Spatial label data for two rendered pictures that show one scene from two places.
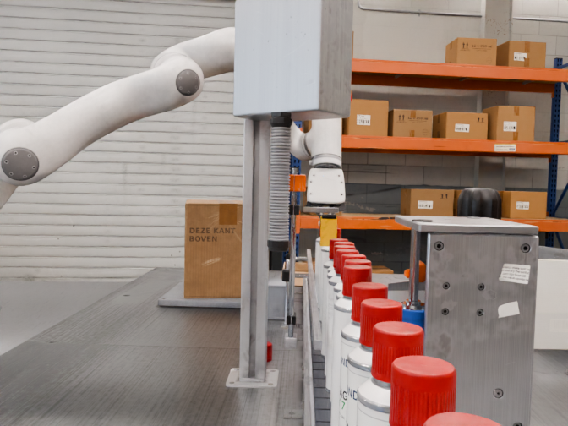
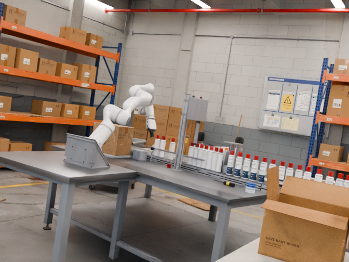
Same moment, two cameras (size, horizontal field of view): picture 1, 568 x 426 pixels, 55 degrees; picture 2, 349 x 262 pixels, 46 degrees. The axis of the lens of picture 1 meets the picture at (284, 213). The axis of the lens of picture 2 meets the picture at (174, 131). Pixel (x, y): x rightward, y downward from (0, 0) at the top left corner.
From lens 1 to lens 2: 3.15 m
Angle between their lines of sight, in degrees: 52
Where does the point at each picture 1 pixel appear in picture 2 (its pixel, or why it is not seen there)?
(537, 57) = (99, 43)
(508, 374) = not seen: hidden behind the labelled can
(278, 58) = (198, 110)
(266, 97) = (195, 117)
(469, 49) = (75, 34)
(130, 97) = (139, 102)
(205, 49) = (147, 89)
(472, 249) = (239, 146)
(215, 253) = (122, 142)
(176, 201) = not seen: outside the picture
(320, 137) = (150, 110)
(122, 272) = not seen: outside the picture
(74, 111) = (131, 106)
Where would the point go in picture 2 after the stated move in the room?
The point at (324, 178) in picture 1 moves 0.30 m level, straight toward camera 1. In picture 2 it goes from (152, 122) to (174, 126)
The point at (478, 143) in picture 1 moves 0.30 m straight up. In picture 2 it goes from (75, 81) to (78, 64)
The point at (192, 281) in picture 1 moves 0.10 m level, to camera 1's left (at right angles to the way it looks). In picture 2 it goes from (117, 150) to (109, 150)
